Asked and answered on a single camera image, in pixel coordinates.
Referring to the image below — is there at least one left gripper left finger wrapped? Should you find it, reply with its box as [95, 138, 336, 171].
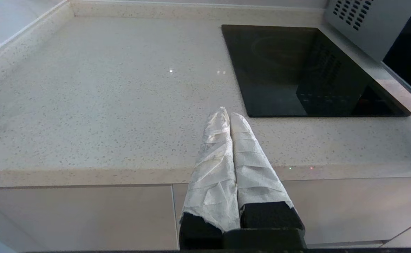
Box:
[179, 106, 241, 250]

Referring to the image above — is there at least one left gripper right finger wrapped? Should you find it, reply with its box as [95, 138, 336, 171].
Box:
[229, 112, 305, 231]

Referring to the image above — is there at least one silver black microwave oven body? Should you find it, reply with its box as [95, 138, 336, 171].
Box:
[324, 0, 411, 63]

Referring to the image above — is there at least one beige cabinet front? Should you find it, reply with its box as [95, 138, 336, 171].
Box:
[172, 176, 411, 245]
[0, 186, 178, 251]

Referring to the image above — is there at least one black glass induction cooktop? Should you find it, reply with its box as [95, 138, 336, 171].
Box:
[221, 25, 411, 118]

